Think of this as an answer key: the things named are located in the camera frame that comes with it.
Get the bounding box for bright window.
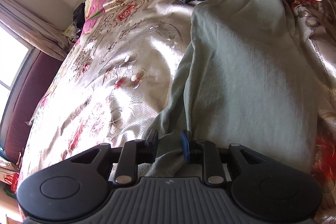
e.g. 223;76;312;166
0;21;35;130

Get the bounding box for black bag by bed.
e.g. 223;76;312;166
72;3;85;30

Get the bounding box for maroon sofa bench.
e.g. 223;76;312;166
1;52;62;164

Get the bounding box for floral satin bedspread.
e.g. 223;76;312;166
19;0;335;223

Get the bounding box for right beige curtain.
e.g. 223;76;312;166
1;0;73;61

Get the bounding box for red shopping bag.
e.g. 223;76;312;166
4;173;19;193

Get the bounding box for olive green pants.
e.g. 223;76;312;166
139;0;318;177

